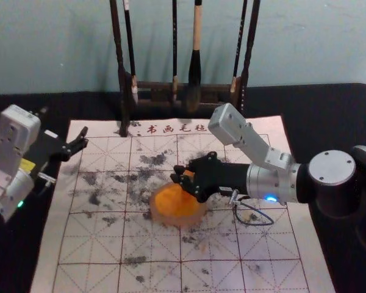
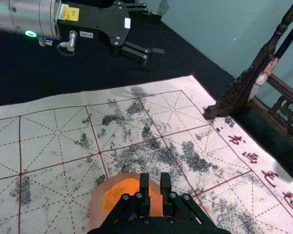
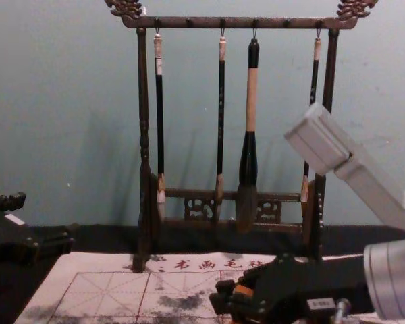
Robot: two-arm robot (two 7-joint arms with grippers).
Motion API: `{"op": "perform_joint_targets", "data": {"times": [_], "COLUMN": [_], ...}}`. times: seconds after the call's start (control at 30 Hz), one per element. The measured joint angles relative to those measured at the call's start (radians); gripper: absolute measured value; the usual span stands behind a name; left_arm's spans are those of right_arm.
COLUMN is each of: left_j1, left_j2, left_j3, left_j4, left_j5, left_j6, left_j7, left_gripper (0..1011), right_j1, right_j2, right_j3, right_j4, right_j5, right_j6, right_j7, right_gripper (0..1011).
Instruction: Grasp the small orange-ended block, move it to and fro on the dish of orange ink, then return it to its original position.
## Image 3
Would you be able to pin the dark carved wooden brush rack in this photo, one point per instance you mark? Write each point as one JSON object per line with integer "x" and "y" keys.
{"x": 239, "y": 23}

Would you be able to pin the black table cloth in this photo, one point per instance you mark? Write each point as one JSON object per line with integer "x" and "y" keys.
{"x": 104, "y": 236}

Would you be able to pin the black brush with white cap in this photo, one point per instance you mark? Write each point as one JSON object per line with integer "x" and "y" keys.
{"x": 159, "y": 118}

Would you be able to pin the white felt mat red grid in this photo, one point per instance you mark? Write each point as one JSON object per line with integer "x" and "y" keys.
{"x": 104, "y": 297}

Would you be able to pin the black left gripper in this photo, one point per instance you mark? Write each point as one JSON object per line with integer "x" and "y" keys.
{"x": 10, "y": 239}

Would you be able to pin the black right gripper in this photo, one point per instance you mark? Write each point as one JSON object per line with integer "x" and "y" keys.
{"x": 290, "y": 290}

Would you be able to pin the thin black calligraphy brush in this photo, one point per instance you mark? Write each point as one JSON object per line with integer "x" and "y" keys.
{"x": 314, "y": 84}
{"x": 221, "y": 118}

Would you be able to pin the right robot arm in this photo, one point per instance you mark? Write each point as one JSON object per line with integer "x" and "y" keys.
{"x": 388, "y": 276}

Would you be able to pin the thick tan and black brush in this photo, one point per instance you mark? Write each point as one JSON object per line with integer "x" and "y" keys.
{"x": 251, "y": 101}

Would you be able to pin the small orange brown piece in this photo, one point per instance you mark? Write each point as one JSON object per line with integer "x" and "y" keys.
{"x": 243, "y": 290}

